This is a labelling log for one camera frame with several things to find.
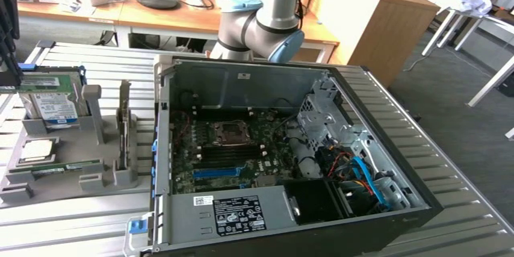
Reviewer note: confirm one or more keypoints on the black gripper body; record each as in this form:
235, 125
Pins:
8, 28

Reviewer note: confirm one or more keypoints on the green RAM stick white label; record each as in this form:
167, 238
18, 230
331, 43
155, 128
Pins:
40, 84

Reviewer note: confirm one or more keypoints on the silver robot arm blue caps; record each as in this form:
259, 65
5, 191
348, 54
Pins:
256, 25

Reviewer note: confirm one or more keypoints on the black RAM slot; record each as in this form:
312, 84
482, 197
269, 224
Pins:
231, 147
231, 154
231, 151
231, 157

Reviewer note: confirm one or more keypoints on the hard disk blue white label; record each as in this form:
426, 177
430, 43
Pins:
56, 105

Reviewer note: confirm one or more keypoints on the wooden desk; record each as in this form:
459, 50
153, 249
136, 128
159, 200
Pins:
168, 16

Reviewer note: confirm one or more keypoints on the silver CPU chip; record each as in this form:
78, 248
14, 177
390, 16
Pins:
36, 150

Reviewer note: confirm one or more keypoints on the grey parts rack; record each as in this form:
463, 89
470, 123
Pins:
80, 148

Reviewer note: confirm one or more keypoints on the dark green motherboard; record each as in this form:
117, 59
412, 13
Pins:
188, 160

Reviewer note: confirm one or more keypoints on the CPU socket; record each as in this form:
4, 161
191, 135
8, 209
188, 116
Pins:
231, 133

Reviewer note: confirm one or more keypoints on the blue expansion slot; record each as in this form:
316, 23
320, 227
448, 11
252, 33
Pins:
215, 173

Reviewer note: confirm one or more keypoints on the blue case latch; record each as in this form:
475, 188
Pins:
136, 227

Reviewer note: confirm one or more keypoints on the grey power supply black label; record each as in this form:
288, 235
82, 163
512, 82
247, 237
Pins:
188, 215

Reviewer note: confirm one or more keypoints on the metal disk bay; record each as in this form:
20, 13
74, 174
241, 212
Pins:
320, 118

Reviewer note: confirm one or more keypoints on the wooden cabinet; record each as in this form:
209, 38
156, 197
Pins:
368, 22

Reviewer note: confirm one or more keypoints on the black open PC case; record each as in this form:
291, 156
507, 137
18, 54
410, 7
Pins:
408, 178

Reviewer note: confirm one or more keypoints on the crumpled white plastic sheet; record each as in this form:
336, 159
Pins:
470, 1

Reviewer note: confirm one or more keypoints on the black computer tower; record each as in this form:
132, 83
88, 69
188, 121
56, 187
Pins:
506, 85

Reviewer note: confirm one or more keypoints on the graphics card metal bracket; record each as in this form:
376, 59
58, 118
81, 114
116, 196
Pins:
123, 118

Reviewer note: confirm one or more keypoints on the white frame table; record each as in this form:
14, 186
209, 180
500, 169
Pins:
487, 76

